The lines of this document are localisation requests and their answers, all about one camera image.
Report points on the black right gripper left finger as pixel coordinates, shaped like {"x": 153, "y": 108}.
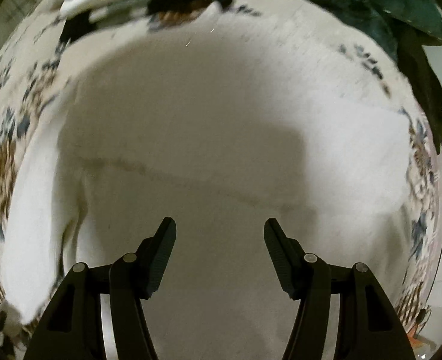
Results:
{"x": 71, "y": 326}

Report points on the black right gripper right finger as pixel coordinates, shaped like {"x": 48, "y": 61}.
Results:
{"x": 369, "y": 327}

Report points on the white knitted sweater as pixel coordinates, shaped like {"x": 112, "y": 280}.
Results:
{"x": 220, "y": 124}

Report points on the floral patterned bedsheet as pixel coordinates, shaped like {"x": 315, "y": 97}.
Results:
{"x": 29, "y": 82}

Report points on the dark green blanket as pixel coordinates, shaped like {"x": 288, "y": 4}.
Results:
{"x": 403, "y": 28}

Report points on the black striped folded garment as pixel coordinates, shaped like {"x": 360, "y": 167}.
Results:
{"x": 162, "y": 12}

